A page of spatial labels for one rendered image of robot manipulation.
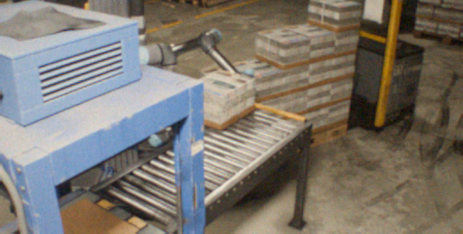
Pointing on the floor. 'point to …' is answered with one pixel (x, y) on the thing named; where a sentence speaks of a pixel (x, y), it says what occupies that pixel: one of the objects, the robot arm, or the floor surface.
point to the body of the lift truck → (397, 94)
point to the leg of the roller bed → (301, 182)
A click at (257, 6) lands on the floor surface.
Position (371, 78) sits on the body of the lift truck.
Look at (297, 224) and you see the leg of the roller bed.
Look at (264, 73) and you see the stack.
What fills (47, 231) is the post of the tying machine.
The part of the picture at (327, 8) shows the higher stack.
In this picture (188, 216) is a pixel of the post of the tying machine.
